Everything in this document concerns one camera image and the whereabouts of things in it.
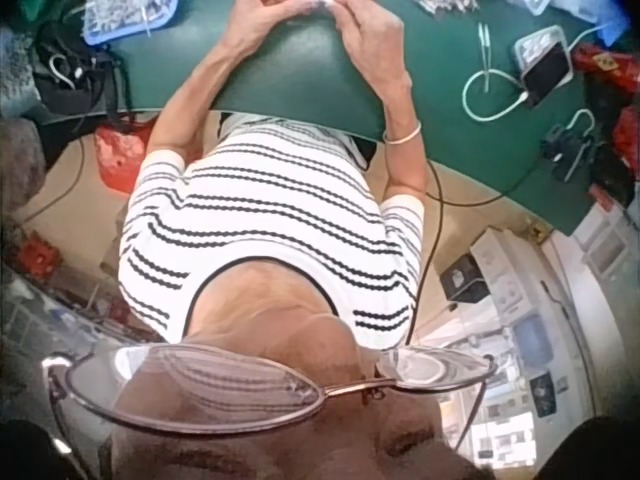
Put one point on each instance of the person's left hand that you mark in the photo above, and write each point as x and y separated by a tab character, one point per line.
265	20

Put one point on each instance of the person's right hand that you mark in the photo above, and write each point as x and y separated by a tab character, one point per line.
372	45

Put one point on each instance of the green table mat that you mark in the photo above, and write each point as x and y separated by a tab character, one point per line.
300	65

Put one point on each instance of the pile of small metal parts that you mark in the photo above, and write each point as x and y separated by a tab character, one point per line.
445	4

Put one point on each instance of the metal tweezers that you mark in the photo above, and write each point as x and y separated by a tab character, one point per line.
485	50

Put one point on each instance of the blue tray of small parts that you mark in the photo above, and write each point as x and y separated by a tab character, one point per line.
125	17

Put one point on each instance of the white power bank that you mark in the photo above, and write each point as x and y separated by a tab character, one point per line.
537	42

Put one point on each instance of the black phone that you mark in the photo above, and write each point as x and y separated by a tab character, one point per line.
547	75

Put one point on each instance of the red plastic bag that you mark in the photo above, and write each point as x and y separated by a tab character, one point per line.
117	155

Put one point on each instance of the black bag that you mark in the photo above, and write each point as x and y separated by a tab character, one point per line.
70	95

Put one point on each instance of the black clip with hook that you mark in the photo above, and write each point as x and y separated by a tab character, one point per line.
567	145

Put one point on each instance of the red bag with yellow print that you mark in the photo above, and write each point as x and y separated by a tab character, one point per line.
600	62

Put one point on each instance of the blue plastic container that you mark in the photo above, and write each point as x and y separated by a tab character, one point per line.
612	22

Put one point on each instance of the black power adapter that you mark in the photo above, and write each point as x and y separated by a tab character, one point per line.
462	280

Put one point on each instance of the white power strip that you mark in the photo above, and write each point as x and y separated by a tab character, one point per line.
500	275

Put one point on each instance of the white storage boxes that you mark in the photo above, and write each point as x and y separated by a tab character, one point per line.
607	240

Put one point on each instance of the red box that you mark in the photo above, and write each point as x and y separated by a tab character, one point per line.
40	255

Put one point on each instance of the cluttered shelf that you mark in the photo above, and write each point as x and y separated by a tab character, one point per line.
525	380

